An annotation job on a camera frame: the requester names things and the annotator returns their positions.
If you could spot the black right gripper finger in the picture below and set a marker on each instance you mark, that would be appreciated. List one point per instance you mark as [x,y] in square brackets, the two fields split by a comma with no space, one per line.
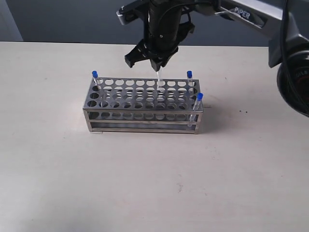
[161,59]

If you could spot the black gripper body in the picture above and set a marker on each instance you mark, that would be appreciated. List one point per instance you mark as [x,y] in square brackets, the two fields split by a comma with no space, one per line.
[166,24]

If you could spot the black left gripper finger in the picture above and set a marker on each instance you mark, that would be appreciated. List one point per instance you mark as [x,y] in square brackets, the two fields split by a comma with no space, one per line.
[139,53]

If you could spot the blue capped tube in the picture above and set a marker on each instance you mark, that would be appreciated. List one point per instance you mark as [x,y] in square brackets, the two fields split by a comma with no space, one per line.
[195,108]
[190,83]
[160,82]
[95,78]

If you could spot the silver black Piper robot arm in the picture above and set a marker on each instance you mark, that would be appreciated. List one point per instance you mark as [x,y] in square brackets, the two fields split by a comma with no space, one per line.
[284,22]

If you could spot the stainless steel test tube rack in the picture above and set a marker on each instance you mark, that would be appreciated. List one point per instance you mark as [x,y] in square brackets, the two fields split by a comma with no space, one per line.
[133,105]

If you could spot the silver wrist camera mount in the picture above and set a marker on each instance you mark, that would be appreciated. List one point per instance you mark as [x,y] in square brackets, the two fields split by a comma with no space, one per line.
[137,9]

